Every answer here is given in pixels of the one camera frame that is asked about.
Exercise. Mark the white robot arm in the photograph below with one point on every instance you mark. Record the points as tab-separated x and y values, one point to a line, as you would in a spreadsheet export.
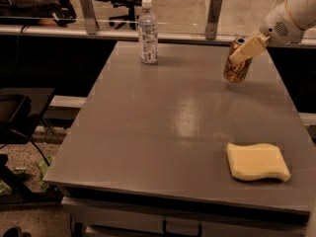
303	13

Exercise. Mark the right metal railing post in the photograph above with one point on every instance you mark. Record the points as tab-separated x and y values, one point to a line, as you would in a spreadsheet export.
213	19

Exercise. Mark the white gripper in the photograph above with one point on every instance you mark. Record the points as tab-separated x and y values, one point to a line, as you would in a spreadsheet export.
278	26

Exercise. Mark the yellow sponge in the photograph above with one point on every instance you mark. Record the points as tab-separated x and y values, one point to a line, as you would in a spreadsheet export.
256	162

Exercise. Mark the left metal railing post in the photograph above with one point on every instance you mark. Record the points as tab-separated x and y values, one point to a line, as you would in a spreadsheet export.
91	23

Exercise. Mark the clear plastic water bottle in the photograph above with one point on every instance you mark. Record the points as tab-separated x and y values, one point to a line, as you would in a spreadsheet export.
148	34

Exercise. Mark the metal railing post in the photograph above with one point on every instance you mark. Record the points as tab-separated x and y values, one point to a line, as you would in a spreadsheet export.
213	19
91	23

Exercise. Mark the black drawer handle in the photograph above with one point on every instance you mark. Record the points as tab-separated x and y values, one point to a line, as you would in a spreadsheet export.
171	229

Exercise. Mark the green crumpled wrapper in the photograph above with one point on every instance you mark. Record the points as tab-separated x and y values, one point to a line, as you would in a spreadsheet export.
43	165

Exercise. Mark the orange soda can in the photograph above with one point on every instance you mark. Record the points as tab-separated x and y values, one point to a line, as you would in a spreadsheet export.
236	72

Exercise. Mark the white drawer cabinet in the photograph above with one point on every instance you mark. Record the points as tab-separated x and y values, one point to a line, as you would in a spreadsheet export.
95	218

